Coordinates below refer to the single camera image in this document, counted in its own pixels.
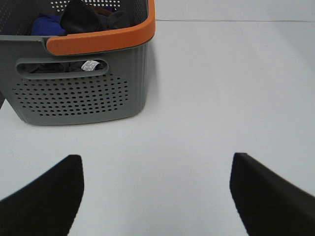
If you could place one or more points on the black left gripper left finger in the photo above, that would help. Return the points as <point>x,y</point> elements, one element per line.
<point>46,206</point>

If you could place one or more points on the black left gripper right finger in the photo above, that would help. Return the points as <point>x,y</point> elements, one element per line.
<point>268,204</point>

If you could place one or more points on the dark grey towel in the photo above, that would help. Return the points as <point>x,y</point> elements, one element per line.
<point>79,17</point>

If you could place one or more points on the blue towel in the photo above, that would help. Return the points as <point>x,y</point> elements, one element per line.
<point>47,25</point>

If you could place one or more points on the brown towel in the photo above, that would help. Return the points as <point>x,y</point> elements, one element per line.
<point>101,11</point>

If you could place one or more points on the grey basket with orange rim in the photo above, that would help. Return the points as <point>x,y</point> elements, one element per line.
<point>114,92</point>

